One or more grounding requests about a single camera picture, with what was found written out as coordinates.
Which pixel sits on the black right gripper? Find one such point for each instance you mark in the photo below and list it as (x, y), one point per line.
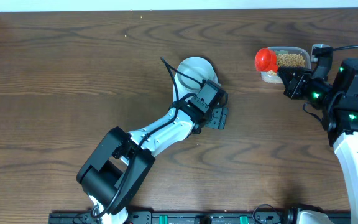
(293, 88)

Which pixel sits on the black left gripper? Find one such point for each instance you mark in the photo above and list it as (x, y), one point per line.
(218, 116)

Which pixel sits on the red plastic measuring scoop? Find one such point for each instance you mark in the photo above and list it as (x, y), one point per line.
(266, 60)

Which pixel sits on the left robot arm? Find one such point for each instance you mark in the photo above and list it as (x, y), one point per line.
(116, 169)

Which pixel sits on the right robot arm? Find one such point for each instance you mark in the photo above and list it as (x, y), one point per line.
(338, 103)

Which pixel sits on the white digital kitchen scale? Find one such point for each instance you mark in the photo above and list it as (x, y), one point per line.
(186, 86)

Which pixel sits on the grey plastic bowl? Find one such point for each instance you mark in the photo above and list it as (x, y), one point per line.
(195, 67)

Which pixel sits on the soybeans in container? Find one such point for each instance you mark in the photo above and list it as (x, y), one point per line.
(284, 60)

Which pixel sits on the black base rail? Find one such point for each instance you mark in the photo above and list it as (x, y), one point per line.
(146, 217)

